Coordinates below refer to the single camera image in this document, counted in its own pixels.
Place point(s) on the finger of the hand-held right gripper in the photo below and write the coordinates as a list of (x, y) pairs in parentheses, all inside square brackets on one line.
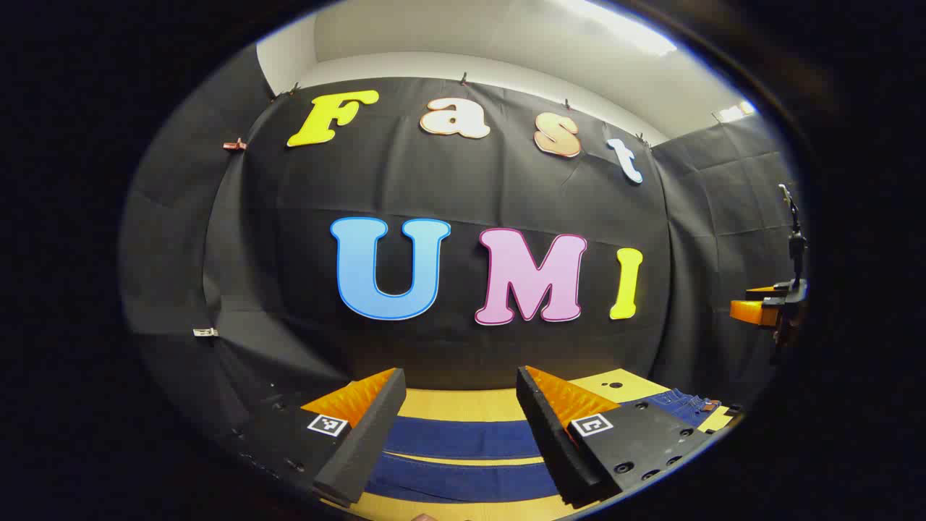
[(749, 312), (763, 291)]

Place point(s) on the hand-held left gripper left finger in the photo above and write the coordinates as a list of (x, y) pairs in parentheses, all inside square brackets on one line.
[(362, 449)]

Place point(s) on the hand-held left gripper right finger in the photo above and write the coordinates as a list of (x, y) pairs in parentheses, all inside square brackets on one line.
[(553, 441)]

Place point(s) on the blue jeans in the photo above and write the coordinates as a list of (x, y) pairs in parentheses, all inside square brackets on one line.
[(463, 438)]

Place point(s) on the small ceiling light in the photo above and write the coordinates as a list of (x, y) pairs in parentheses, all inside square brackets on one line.
[(736, 111)]

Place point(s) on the white clip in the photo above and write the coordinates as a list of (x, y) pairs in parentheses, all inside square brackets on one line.
[(205, 332)]

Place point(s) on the long ceiling light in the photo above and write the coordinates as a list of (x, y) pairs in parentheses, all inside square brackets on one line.
[(622, 25)]

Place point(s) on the red clip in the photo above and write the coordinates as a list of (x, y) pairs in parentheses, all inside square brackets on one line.
[(234, 145)]

